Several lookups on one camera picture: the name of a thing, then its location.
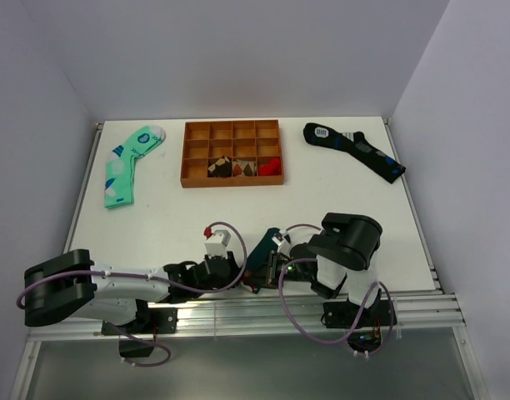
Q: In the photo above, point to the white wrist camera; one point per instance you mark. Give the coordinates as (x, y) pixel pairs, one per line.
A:
(216, 242)
(282, 241)

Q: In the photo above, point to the argyle patterned rolled sock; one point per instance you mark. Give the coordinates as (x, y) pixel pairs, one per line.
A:
(244, 167)

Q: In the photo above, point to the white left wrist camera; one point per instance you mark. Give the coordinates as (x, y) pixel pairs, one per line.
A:
(216, 242)

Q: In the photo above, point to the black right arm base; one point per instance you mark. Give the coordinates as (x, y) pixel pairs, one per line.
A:
(367, 336)

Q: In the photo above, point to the black and blue sock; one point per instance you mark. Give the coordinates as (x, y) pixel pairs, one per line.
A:
(356, 145)

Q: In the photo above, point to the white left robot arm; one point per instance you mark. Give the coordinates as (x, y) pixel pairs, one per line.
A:
(74, 286)

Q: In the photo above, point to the red rolled sock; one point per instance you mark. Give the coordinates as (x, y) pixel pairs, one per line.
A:
(269, 167)

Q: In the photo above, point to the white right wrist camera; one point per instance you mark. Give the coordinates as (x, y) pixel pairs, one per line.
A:
(282, 241)

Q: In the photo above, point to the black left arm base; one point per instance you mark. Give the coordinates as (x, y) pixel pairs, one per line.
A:
(153, 321)

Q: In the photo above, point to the orange wooden compartment tray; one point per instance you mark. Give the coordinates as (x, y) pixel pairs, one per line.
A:
(207, 141)

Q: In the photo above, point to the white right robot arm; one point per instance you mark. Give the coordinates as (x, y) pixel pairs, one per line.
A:
(339, 255)

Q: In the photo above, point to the mint green patterned sock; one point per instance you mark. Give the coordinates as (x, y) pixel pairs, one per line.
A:
(120, 166)

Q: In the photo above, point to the dark green reindeer sock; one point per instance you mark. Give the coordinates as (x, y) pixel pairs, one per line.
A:
(262, 261)

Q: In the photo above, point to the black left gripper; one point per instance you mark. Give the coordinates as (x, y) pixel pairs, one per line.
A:
(234, 269)

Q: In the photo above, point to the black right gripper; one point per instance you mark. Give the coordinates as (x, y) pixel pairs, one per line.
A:
(272, 283)

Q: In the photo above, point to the dark brown rolled sock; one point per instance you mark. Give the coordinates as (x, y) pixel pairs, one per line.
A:
(220, 168)

